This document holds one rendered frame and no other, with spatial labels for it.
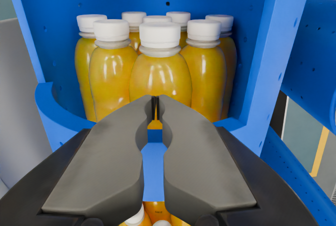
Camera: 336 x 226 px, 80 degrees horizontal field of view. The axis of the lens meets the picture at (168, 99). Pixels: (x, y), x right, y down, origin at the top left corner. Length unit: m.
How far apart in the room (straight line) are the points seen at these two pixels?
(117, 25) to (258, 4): 0.18
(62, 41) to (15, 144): 0.24
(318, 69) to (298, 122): 1.49
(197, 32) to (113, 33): 0.09
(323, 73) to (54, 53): 0.48
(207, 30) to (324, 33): 0.36
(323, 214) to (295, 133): 0.98
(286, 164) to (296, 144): 0.83
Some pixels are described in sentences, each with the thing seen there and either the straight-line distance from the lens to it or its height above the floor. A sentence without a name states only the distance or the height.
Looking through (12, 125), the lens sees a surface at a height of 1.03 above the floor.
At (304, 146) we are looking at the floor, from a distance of 2.20.
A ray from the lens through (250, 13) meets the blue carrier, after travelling 0.32.
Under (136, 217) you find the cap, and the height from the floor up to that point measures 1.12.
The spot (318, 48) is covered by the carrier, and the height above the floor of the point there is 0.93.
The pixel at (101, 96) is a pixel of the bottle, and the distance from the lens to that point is 0.25.
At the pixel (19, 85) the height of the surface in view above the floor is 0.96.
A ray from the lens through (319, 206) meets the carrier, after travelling 1.21.
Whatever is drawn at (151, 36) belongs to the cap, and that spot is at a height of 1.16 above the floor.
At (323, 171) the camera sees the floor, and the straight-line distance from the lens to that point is 2.57.
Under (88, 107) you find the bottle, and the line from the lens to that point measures 0.33.
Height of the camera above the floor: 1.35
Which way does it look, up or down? 62 degrees down
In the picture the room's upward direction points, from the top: 176 degrees clockwise
